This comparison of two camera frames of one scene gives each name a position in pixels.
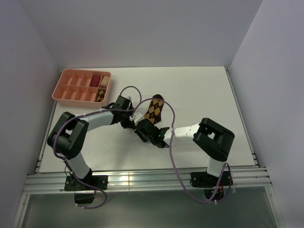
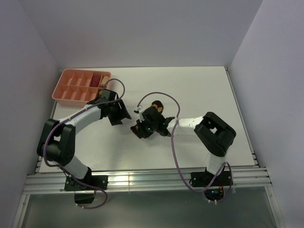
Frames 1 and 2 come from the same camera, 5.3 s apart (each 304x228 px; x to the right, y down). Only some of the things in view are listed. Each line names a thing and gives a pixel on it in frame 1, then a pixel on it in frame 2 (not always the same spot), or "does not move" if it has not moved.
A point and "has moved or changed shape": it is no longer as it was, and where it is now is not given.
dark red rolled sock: [95, 80] does not move
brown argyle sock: [154, 113] has moved or changed shape
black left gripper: [129, 125] to [123, 113]
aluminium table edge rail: [241, 116] does not move
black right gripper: [139, 135] to [142, 132]
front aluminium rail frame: [41, 184] does not move
